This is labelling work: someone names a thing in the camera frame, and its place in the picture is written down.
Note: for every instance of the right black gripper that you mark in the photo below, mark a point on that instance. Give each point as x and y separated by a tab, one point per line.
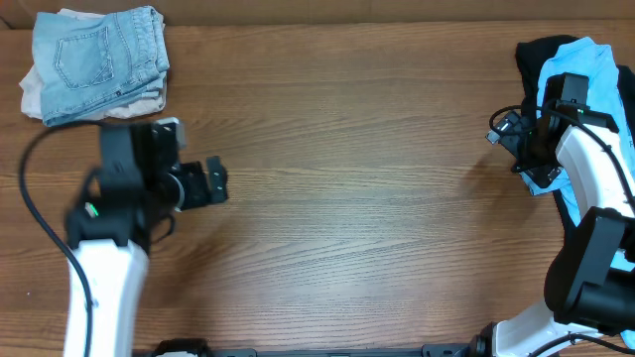
526	149

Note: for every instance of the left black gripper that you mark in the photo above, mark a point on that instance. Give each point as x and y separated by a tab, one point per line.
216	179

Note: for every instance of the light blue denim shorts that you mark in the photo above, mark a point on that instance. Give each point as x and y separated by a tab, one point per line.
94	64

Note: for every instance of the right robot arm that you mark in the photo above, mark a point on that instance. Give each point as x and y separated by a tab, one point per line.
585	299

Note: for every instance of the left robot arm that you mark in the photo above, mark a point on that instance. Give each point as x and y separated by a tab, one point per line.
142	182

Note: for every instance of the black garment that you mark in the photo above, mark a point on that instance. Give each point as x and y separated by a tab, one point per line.
531	64

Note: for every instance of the light blue shirt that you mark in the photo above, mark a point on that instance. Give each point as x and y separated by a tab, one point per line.
595	69

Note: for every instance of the folded beige trousers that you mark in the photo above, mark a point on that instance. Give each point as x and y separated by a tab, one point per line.
139	106

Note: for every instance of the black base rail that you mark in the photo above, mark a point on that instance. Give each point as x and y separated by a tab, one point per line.
337	353

